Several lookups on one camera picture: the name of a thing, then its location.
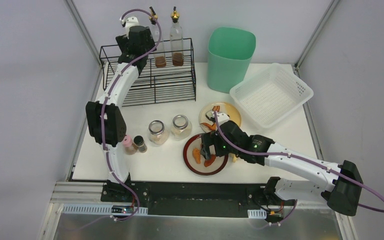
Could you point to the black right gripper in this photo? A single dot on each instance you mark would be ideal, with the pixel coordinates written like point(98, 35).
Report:
point(208, 144)

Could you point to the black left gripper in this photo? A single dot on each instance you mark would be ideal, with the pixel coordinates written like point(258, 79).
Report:
point(123, 42)

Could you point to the glass oil bottle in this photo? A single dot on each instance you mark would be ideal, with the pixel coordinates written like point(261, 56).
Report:
point(159, 53)
point(176, 40)

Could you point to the glass rice jar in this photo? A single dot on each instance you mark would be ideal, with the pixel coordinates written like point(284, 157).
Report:
point(158, 134)
point(181, 127)

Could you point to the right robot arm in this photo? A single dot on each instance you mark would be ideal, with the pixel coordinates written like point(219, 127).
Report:
point(322, 181)

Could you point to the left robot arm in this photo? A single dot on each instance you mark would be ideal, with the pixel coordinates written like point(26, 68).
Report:
point(105, 122)

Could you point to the orange fried nugget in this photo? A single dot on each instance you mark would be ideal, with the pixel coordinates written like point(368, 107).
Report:
point(196, 153)

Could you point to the brown fried piece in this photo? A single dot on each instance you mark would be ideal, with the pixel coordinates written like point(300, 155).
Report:
point(210, 161)

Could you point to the red rimmed plate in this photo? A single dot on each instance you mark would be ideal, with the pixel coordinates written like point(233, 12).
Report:
point(199, 169)

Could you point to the fried chicken wing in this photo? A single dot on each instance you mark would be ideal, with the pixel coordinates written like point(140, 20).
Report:
point(209, 127)

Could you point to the yellow food piece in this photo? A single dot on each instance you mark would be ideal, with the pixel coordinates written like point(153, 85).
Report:
point(234, 158)

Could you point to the sushi roll piece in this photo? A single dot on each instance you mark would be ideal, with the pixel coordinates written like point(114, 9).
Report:
point(210, 115)

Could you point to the small orange food piece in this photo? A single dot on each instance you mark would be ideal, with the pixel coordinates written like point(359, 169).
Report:
point(216, 108)

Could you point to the cream floral plate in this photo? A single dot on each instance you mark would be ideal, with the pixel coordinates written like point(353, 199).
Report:
point(226, 108)

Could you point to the black cap spice jar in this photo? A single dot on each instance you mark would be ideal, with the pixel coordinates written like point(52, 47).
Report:
point(140, 143)

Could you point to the pink cap spice jar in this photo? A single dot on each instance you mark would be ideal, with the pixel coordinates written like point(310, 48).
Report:
point(128, 145)

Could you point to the white plastic basket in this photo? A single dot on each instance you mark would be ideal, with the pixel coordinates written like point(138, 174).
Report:
point(270, 95)

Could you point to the green trash bin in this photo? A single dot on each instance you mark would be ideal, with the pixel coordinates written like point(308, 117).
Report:
point(230, 51)

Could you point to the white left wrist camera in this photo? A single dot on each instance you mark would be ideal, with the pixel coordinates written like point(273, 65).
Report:
point(128, 22)

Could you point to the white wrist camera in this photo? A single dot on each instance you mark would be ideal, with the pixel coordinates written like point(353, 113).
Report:
point(128, 22)
point(221, 117)

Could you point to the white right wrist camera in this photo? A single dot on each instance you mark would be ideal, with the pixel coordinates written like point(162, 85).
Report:
point(221, 117)

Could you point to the black wire rack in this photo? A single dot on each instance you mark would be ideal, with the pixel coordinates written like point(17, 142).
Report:
point(154, 85)

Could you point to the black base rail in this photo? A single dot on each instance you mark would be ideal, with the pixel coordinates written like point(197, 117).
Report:
point(224, 200)

